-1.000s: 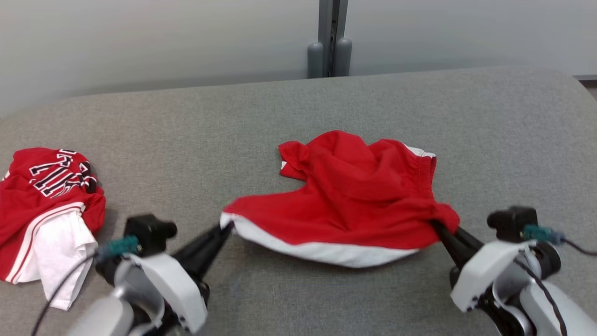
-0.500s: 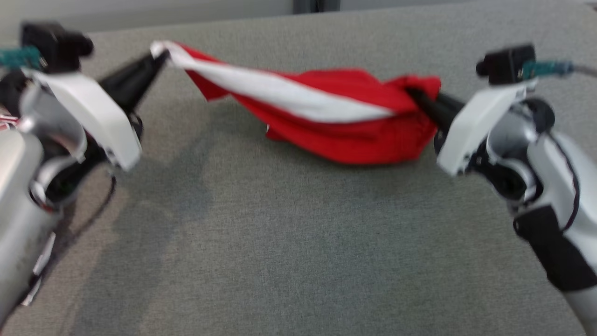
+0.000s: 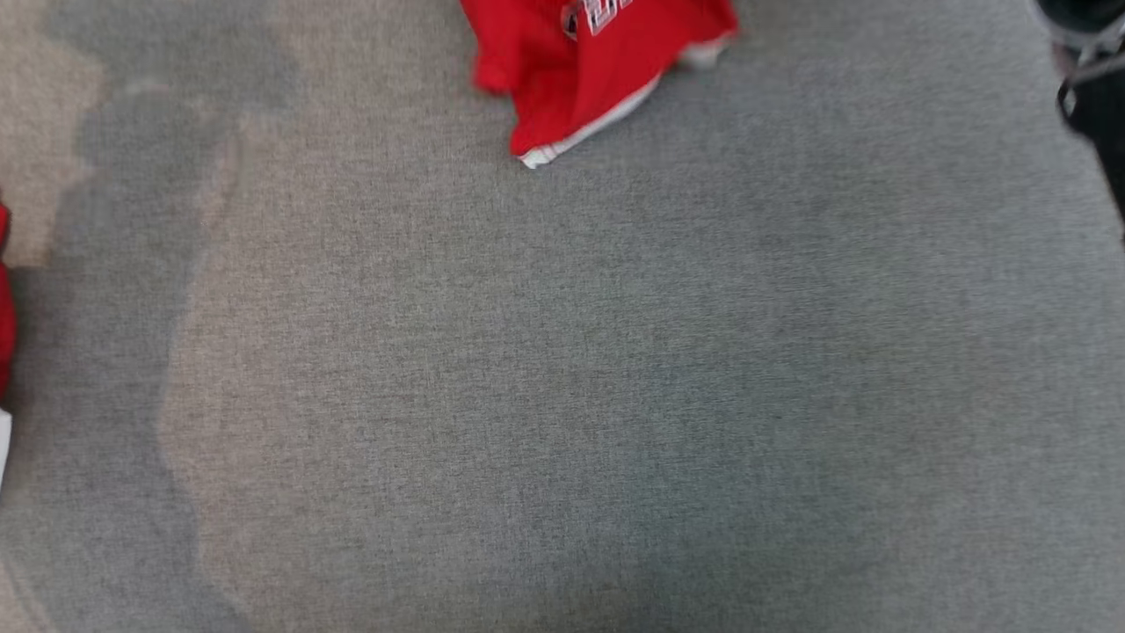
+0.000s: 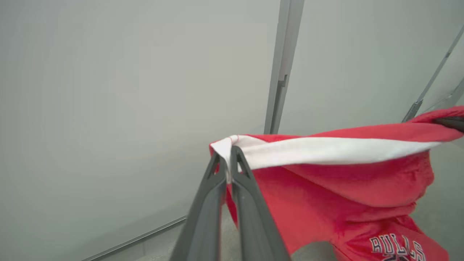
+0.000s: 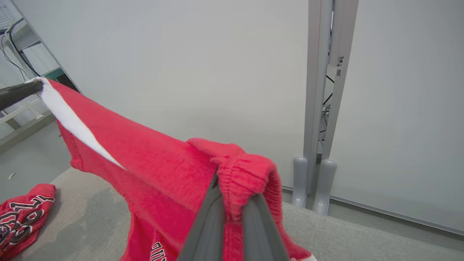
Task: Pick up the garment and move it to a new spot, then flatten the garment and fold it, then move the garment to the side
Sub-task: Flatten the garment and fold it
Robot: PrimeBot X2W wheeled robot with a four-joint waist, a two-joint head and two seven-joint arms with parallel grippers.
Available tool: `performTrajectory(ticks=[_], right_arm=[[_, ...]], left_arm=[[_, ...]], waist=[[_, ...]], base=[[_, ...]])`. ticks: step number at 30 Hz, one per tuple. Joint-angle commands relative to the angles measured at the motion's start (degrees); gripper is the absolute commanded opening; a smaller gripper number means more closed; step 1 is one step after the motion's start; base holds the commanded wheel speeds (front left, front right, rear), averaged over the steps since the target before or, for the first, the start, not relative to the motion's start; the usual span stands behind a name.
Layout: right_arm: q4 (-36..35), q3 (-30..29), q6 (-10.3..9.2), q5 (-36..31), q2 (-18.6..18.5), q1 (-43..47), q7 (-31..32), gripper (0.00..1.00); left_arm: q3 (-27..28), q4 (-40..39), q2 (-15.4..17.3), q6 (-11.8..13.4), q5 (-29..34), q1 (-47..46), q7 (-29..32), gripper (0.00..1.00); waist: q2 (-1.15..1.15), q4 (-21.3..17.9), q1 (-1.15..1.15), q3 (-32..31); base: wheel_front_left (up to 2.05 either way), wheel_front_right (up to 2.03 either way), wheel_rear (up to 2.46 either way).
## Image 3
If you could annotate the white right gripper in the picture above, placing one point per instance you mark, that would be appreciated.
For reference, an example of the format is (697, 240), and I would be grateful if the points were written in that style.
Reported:
(1090, 18)

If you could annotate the red white sports garment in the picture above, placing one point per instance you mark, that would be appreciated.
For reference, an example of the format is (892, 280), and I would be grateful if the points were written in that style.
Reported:
(562, 70)

